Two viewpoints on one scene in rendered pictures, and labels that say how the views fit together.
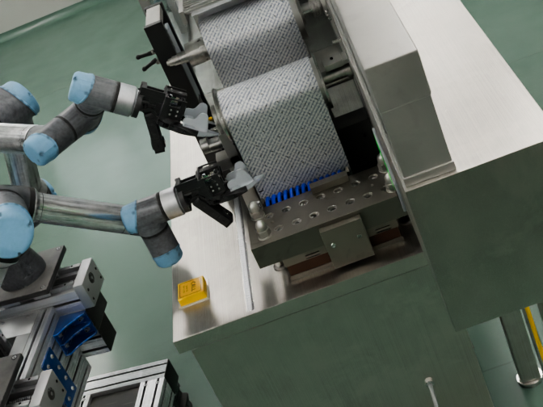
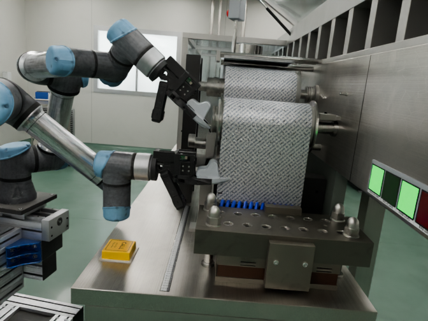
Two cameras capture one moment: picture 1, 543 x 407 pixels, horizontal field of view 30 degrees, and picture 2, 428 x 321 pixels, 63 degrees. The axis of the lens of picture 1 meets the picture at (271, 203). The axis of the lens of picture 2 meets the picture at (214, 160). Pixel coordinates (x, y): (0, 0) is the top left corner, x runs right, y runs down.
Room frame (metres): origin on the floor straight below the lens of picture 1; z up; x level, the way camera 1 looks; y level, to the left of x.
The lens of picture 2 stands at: (1.28, 0.15, 1.35)
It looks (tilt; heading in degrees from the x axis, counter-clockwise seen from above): 13 degrees down; 353
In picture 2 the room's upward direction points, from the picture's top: 5 degrees clockwise
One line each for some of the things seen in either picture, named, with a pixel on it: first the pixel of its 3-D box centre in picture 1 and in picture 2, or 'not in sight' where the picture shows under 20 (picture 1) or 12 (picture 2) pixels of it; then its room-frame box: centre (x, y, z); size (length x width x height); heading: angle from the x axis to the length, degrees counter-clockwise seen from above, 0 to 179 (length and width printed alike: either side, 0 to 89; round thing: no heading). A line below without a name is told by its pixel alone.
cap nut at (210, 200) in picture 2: (254, 208); (211, 200); (2.12, 0.04, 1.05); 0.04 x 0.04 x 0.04
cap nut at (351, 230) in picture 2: (391, 180); (352, 226); (1.98, -0.27, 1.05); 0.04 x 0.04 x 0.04
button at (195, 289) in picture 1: (191, 291); (119, 249); (2.12, 0.27, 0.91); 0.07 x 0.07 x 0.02; 83
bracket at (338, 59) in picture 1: (334, 60); (327, 116); (2.21, -0.28, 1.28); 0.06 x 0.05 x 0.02; 83
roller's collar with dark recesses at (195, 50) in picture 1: (199, 51); (215, 87); (2.50, 0.01, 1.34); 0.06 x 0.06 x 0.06; 83
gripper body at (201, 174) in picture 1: (203, 188); (174, 166); (2.20, 0.14, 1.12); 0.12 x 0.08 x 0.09; 83
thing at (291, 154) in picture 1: (293, 156); (261, 175); (2.17, -0.10, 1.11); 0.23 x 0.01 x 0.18; 83
